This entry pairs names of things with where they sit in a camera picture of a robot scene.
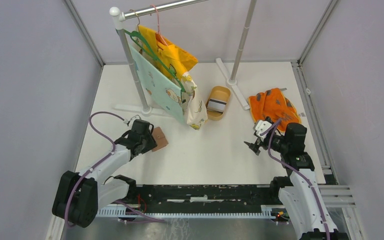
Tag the yellow oval tray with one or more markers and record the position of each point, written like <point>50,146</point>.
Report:
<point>221,93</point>

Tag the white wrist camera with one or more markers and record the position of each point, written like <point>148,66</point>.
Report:
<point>133,118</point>
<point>262,127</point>

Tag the pink clothes hanger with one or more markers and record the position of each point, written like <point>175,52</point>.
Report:
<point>159,23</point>

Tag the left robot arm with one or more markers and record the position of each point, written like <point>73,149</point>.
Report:
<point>80,195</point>

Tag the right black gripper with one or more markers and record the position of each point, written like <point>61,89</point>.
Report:
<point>254,147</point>

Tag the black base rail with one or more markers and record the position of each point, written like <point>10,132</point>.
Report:
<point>206,199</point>

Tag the cream printed garment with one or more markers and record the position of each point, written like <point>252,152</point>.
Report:
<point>194,108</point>

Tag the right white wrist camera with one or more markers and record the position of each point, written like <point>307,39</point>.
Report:
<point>262,127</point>

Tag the light green printed garment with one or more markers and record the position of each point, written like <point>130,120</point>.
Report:
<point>163,91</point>

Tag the green clothes hanger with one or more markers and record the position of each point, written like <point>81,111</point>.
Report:
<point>152,54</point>

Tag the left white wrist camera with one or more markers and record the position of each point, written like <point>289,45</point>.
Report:
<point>133,118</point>

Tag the yellow garment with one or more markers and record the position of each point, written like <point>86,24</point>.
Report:
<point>171,58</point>

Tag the white perforated cable tray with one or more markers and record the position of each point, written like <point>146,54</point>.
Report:
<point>120,211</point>

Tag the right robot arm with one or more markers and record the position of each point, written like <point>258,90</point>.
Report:
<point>298,190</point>

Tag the white metal clothes rack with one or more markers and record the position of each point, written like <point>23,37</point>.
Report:
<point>120,17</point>

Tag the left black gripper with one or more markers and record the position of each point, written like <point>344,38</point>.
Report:
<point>152,143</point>

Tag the white black-striped credit card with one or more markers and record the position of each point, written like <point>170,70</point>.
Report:
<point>216,105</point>

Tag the orange patterned cloth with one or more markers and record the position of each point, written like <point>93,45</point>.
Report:
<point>273,104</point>

